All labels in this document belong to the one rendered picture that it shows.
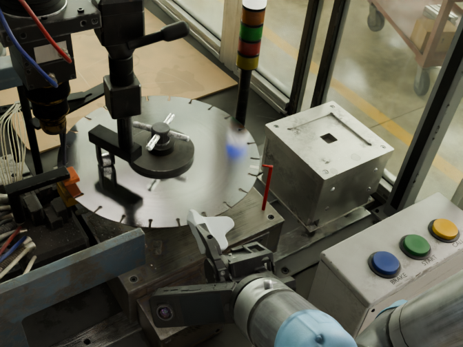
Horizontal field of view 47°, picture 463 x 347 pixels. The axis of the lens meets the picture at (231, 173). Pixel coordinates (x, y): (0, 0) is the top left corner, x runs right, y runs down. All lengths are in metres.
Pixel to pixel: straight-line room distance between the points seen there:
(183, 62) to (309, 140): 0.58
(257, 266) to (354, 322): 0.22
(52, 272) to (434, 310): 0.43
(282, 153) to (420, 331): 0.54
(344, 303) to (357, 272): 0.06
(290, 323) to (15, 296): 0.33
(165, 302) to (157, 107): 0.43
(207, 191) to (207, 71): 0.69
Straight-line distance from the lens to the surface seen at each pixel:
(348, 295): 0.84
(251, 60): 1.07
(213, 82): 1.43
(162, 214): 0.80
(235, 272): 0.70
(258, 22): 1.04
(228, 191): 0.84
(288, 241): 1.03
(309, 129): 1.07
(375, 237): 0.90
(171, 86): 1.41
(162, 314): 0.69
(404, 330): 0.62
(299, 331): 0.53
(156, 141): 0.85
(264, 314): 0.58
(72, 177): 0.83
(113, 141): 0.82
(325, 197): 1.01
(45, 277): 0.69
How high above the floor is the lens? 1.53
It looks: 42 degrees down
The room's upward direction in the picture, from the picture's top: 7 degrees clockwise
